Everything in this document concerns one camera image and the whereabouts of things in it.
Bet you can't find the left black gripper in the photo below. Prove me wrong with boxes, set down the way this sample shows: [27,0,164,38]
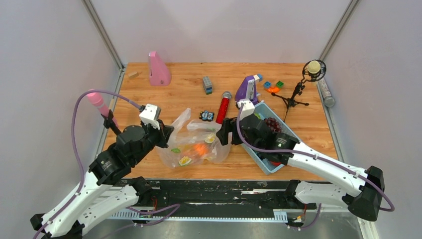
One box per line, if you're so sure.
[132,118,175,164]

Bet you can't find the clear plastic fruit bag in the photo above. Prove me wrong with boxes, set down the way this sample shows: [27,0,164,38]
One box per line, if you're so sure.
[156,108,230,168]

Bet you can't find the orange fruit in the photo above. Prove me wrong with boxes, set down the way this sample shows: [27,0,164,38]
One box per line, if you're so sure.
[193,143,210,159]

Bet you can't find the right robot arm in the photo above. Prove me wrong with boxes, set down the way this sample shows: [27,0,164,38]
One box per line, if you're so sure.
[216,115,385,222]

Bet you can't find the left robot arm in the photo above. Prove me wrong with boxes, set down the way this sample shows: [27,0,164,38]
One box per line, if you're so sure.
[30,120,174,239]

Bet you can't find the black owl toy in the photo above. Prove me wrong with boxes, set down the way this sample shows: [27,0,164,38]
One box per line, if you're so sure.
[199,111,214,121]

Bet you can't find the red glitter microphone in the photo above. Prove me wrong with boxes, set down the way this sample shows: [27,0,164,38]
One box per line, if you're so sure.
[215,91,232,124]

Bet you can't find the light blue plastic basket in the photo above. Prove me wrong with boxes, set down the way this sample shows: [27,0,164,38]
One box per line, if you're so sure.
[241,102,301,175]

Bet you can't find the purple metronome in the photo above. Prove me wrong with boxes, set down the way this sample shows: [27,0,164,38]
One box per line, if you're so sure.
[235,74,261,105]

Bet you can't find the dark purple grape bunch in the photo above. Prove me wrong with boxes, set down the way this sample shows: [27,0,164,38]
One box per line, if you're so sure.
[264,118,282,132]

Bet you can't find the grey stacked toy bricks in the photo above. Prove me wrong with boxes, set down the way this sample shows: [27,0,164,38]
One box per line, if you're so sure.
[203,76,213,95]

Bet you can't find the orange blue green toy bricks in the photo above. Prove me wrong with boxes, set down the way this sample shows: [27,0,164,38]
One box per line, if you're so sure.
[263,81,284,93]

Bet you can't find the red apple front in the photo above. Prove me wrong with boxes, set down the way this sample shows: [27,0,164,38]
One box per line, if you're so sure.
[270,161,282,167]

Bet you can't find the pink metronome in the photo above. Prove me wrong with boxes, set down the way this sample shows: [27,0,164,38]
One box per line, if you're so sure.
[148,51,171,86]

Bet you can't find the small wooden block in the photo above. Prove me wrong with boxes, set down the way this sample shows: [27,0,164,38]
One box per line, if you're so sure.
[128,71,139,79]

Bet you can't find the pink microphone on stand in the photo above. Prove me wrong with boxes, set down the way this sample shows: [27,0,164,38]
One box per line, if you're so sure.
[87,92,121,135]

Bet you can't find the black tripod microphone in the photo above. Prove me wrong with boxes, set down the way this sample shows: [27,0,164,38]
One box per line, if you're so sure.
[271,59,327,121]

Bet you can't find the glitter clear tube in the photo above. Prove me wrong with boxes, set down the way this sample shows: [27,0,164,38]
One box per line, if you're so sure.
[318,78,335,108]

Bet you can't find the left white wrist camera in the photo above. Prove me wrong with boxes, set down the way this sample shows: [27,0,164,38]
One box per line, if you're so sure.
[139,104,161,129]

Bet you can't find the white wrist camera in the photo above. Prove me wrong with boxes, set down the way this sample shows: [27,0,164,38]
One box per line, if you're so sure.
[236,99,255,120]
[139,104,161,129]

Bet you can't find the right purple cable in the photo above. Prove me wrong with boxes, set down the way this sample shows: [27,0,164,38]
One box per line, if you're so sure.
[236,104,396,232]

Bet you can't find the purple cable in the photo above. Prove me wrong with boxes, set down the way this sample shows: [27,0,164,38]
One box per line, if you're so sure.
[236,104,396,232]
[32,89,181,239]

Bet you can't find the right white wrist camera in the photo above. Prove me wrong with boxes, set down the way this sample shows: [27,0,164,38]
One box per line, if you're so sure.
[236,99,255,120]

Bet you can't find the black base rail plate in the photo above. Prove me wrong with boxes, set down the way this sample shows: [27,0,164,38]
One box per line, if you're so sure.
[119,179,317,219]

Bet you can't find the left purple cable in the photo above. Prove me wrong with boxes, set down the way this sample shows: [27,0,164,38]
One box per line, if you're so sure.
[32,89,181,239]

